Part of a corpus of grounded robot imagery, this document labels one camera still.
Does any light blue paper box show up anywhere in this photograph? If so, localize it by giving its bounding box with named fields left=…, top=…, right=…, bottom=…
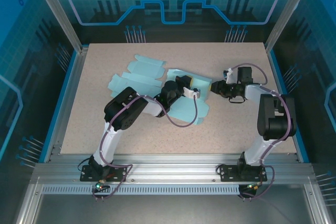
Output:
left=165, top=68, right=212, bottom=127
left=107, top=54, right=168, bottom=98

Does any blue table side strip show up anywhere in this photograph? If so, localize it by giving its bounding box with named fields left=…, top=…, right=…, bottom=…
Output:
left=267, top=49, right=310, bottom=163
left=38, top=50, right=81, bottom=163

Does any grey metal bottom panel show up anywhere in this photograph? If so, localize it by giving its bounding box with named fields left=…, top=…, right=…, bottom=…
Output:
left=33, top=194, right=316, bottom=224

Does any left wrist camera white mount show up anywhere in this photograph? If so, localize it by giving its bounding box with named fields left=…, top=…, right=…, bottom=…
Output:
left=183, top=86, right=202, bottom=99

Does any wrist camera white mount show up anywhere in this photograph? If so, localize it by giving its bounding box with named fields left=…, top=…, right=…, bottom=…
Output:
left=183, top=86, right=202, bottom=99
left=222, top=68, right=239, bottom=85

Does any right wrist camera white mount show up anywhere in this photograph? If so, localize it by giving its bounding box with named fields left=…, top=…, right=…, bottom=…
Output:
left=222, top=68, right=239, bottom=85

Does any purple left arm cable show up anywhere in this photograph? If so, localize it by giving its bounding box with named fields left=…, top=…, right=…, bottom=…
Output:
left=91, top=94, right=200, bottom=202

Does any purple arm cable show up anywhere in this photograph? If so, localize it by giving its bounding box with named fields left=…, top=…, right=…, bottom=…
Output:
left=228, top=62, right=294, bottom=201
left=91, top=94, right=200, bottom=202

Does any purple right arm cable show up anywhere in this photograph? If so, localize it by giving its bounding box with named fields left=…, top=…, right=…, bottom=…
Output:
left=228, top=62, right=294, bottom=201

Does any aluminium frame cross rail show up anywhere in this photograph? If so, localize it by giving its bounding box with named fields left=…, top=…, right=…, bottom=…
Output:
left=30, top=154, right=315, bottom=184

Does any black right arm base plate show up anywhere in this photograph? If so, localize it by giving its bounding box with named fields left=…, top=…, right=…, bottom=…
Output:
left=219, top=164, right=268, bottom=183

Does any aluminium frame post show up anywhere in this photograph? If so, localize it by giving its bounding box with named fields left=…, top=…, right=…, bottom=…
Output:
left=264, top=0, right=317, bottom=53
left=28, top=0, right=89, bottom=55

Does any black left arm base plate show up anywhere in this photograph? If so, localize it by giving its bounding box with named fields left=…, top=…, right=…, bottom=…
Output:
left=80, top=164, right=127, bottom=183

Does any slotted grey cable duct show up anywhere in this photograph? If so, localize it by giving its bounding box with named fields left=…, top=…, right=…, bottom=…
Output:
left=41, top=185, right=242, bottom=195

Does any aluminium side rail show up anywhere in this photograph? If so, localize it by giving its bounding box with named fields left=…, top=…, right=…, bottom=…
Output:
left=48, top=46, right=90, bottom=162

